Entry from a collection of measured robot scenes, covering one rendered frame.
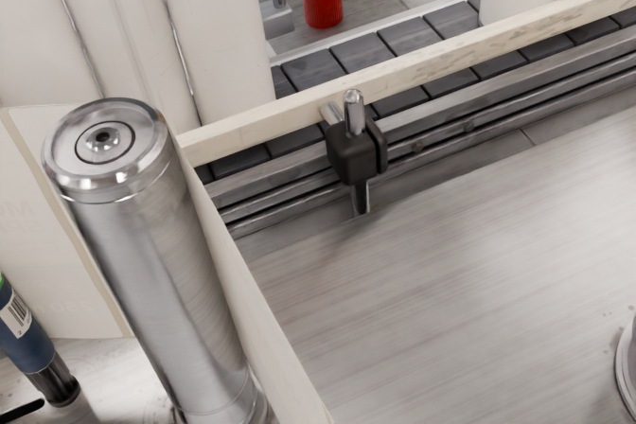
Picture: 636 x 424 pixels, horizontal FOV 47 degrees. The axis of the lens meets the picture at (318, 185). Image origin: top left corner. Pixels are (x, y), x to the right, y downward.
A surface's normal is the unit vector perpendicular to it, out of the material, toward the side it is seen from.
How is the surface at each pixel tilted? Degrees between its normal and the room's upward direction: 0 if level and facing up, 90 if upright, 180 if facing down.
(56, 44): 90
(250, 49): 90
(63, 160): 0
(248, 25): 90
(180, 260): 90
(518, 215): 0
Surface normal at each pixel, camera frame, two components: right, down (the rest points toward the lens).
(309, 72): -0.09, -0.66
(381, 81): 0.40, 0.66
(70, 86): 0.84, 0.36
